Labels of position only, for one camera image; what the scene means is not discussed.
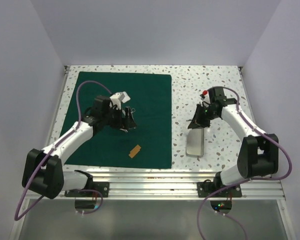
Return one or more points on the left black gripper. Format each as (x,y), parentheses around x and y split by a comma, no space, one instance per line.
(129,122)

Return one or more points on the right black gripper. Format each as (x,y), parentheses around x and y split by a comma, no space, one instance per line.
(197,121)

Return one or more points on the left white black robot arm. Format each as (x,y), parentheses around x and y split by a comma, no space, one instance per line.
(43,171)

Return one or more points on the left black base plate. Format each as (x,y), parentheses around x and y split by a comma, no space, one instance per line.
(102,190)

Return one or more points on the dark green surgical cloth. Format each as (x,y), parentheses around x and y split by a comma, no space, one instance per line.
(151,97)

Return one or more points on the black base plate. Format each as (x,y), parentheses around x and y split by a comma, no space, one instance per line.
(202,190)
(102,190)

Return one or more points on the tan adhesive bandage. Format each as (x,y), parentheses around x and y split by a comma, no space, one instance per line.
(136,149)
(132,154)

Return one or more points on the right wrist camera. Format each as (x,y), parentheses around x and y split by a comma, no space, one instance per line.
(205,96)

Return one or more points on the white gauze pad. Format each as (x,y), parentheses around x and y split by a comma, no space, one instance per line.
(124,97)

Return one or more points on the aluminium rail frame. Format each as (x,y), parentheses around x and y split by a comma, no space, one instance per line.
(221,146)

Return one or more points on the silver surgical forceps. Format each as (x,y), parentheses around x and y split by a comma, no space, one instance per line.
(132,110)

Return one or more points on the rectangular metal tray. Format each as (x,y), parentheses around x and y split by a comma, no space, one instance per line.
(195,143)

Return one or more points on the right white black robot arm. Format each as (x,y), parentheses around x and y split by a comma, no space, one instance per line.
(259,153)

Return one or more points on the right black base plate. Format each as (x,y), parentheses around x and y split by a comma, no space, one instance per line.
(202,190)

